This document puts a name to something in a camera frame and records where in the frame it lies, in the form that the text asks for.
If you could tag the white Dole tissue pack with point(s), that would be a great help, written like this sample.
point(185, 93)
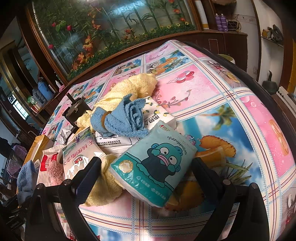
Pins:
point(77, 155)

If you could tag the blue cloth by box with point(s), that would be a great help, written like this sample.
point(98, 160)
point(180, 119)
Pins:
point(26, 181)

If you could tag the colourful printed tablecloth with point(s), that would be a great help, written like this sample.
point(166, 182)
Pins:
point(209, 103)

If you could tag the black electric motor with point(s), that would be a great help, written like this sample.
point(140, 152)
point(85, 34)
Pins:
point(77, 108)

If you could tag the yellow cardboard box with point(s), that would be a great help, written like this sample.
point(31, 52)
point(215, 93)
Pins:
point(40, 143)

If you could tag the purple spray bottle right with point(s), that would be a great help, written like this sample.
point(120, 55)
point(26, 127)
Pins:
point(224, 23)

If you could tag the teal Hangyodon tissue pack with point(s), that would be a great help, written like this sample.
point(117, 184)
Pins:
point(151, 169)

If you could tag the purple spray bottle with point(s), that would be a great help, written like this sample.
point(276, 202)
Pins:
point(218, 22)
point(224, 23)

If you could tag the silver foil sachet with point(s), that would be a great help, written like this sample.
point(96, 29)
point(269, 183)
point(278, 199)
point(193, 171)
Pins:
point(64, 135)

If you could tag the blue towel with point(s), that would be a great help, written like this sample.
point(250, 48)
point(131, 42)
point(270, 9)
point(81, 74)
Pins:
point(126, 120)

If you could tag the purple spray bottle left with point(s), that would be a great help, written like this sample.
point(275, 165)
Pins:
point(218, 22)

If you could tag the yellow towel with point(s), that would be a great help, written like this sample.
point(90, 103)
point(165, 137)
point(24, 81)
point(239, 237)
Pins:
point(139, 86)
point(106, 189)

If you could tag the flower mural glass panel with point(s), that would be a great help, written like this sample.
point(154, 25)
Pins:
point(80, 34)

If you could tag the blue water jug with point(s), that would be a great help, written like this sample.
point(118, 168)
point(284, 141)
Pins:
point(45, 90)

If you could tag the white patterned tissue pack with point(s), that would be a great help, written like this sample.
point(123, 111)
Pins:
point(153, 113)

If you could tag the white red-lettered tissue pack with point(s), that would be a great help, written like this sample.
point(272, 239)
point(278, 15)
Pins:
point(51, 171)

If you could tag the dark green teapot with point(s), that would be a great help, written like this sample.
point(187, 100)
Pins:
point(270, 86)

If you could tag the white round stool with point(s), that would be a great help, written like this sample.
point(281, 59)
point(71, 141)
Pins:
point(226, 58)

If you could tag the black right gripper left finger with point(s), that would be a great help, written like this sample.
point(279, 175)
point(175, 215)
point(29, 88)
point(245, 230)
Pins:
point(74, 192)

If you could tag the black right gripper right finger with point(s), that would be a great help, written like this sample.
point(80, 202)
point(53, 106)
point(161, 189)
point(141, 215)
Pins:
point(219, 192)

